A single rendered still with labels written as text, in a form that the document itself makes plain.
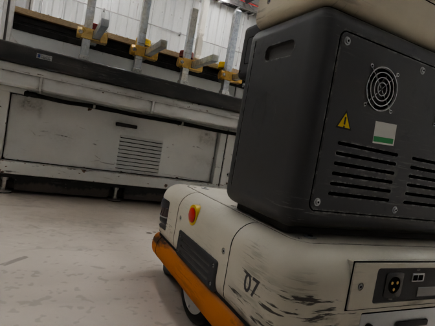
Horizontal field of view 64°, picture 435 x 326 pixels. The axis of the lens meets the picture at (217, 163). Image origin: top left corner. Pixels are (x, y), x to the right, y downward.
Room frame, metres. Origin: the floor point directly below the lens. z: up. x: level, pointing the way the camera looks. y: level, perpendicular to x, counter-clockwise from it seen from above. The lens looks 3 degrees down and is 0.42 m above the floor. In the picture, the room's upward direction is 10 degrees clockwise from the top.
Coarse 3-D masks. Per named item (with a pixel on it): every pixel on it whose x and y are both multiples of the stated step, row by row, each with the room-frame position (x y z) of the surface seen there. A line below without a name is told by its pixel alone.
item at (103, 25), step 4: (100, 20) 1.44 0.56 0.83; (104, 20) 1.42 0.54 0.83; (108, 20) 1.43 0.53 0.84; (100, 24) 1.42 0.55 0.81; (104, 24) 1.42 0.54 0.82; (108, 24) 1.43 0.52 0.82; (96, 28) 1.54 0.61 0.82; (100, 28) 1.46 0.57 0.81; (104, 28) 1.45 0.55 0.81; (96, 32) 1.54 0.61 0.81; (100, 32) 1.53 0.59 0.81; (104, 32) 1.52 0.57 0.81; (96, 36) 1.60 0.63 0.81; (100, 36) 1.59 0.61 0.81; (92, 44) 1.78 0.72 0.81
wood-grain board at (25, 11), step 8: (16, 8) 1.67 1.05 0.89; (24, 8) 1.68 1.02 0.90; (32, 16) 1.70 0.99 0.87; (40, 16) 1.72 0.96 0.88; (48, 16) 1.73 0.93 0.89; (56, 24) 1.76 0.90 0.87; (64, 24) 1.76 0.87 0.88; (72, 24) 1.78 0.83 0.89; (112, 40) 1.90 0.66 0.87; (120, 40) 1.89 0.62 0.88; (128, 40) 1.91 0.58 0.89; (176, 56) 2.03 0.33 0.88; (216, 64) 2.15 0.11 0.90
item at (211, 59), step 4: (208, 56) 1.68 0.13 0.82; (212, 56) 1.64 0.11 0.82; (216, 56) 1.65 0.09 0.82; (196, 60) 1.82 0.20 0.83; (200, 60) 1.77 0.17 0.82; (204, 60) 1.73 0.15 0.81; (208, 60) 1.68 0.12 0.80; (212, 60) 1.64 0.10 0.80; (216, 60) 1.65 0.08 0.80; (192, 64) 1.86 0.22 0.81; (196, 64) 1.81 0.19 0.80; (200, 64) 1.77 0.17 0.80; (204, 64) 1.75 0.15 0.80; (208, 64) 1.73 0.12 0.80; (196, 68) 1.87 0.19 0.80
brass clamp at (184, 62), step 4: (180, 60) 1.84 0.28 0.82; (184, 60) 1.85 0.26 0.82; (188, 60) 1.86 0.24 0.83; (192, 60) 1.87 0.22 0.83; (176, 64) 1.88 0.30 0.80; (180, 64) 1.85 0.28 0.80; (184, 64) 1.85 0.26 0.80; (188, 64) 1.86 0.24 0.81; (180, 68) 1.89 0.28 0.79; (188, 68) 1.87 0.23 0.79; (192, 68) 1.88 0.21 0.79; (200, 68) 1.90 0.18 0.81
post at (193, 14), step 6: (192, 12) 1.86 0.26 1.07; (198, 12) 1.88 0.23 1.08; (192, 18) 1.86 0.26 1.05; (192, 24) 1.87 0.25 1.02; (192, 30) 1.87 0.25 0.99; (186, 36) 1.88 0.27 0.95; (192, 36) 1.87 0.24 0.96; (186, 42) 1.87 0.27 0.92; (192, 42) 1.87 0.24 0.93; (186, 48) 1.86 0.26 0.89; (192, 48) 1.88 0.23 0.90; (186, 54) 1.86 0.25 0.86; (180, 72) 1.89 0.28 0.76; (186, 72) 1.87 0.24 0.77; (180, 78) 1.87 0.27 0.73; (186, 78) 1.87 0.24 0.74
